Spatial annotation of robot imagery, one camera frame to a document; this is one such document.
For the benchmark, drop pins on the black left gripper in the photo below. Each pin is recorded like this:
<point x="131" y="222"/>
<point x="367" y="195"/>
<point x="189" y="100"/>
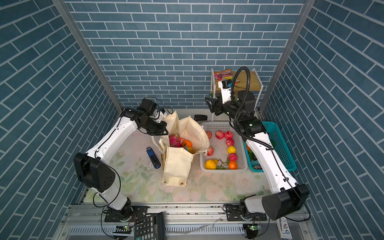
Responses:
<point x="161" y="131"/>

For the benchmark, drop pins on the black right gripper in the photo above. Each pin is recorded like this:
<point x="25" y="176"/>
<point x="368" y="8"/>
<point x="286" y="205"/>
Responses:
<point x="216" y="104"/>

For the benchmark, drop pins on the pink dragon fruit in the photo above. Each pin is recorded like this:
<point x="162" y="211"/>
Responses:
<point x="175" y="141"/>

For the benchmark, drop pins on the colourful snack bag top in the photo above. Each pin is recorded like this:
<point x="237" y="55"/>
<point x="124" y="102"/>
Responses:
<point x="223" y="75"/>

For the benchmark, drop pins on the orange pumpkin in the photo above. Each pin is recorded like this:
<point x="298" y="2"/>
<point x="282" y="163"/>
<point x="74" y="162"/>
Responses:
<point x="187" y="143"/>

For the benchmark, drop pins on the yellow potato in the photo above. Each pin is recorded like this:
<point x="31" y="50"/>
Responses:
<point x="190" y="150"/>

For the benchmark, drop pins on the cream floral tote bag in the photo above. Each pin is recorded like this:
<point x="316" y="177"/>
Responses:
<point x="177" y="162"/>

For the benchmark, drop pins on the red apple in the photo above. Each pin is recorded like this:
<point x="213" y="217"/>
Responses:
<point x="209" y="134"/>
<point x="219" y="135"/>
<point x="210" y="151"/>
<point x="228" y="135"/>

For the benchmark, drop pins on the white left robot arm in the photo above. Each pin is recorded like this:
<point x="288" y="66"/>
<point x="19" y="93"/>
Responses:
<point x="94" y="169"/>

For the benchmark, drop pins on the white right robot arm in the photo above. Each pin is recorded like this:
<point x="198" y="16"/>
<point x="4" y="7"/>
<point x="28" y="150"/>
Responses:
<point x="287" y="196"/>

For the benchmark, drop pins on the white wooden shelf rack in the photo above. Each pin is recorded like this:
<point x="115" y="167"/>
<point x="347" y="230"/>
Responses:
<point x="243" y="80"/>

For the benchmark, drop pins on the teal plastic vegetable basket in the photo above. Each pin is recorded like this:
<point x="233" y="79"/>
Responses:
<point x="279" y="144"/>

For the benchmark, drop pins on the blue stapler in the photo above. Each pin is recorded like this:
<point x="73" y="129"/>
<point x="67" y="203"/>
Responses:
<point x="154" y="159"/>

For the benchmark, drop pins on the floral table mat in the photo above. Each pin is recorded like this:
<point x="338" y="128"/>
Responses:
<point x="141" y="182"/>

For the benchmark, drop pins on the yellow round fruit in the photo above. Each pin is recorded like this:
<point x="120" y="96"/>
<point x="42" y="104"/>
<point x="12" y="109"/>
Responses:
<point x="231" y="150"/>

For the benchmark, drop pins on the black small device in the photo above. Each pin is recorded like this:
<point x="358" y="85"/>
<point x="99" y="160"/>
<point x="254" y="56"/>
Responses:
<point x="200" y="118"/>

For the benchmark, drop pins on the white plastic fruit basket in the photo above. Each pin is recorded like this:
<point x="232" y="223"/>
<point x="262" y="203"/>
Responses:
<point x="221" y="149"/>

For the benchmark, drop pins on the small orange fruit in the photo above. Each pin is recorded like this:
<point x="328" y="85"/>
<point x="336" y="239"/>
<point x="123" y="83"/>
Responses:
<point x="233" y="165"/>

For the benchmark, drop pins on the yellow lemon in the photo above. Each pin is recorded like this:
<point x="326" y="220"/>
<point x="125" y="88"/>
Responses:
<point x="211" y="164"/>

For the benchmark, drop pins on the black calculator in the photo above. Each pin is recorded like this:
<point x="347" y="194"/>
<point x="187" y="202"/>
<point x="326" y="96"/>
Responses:
<point x="151" y="227"/>

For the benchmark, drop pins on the white toothpaste box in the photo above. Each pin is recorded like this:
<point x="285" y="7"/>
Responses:
<point x="284" y="229"/>

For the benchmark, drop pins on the aluminium corner post right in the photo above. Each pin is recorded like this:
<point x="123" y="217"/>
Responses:
<point x="307" y="7"/>

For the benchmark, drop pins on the aluminium corner post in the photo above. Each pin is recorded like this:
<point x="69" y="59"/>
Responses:
<point x="307" y="7"/>
<point x="78" y="36"/>

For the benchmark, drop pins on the aluminium corner post left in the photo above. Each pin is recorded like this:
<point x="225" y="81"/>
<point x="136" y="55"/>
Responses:
<point x="78" y="36"/>

